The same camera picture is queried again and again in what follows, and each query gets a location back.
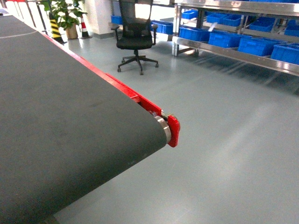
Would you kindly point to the stainless steel shelf rack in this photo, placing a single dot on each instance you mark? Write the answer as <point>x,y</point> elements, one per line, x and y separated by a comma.
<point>282,11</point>

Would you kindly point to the silver conveyor end roller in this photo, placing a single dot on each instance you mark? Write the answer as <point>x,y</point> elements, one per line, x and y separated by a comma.
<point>163,121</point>

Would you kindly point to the black mesh office chair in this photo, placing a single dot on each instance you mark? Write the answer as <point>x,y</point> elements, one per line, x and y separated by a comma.
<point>138,33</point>

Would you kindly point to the black conveyor belt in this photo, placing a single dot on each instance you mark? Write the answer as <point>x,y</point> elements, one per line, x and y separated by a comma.
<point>64,130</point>

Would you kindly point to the red white traffic cone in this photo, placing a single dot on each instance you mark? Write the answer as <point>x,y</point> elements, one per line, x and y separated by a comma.
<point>84,31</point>

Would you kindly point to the green potted plant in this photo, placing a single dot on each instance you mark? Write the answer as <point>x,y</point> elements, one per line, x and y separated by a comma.
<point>66,14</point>

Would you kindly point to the red conveyor side frame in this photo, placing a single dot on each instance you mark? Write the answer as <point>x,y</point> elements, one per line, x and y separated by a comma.
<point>172,133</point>

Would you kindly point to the yellow black striped post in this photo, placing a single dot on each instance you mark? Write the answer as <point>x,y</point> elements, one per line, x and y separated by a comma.
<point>55,30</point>

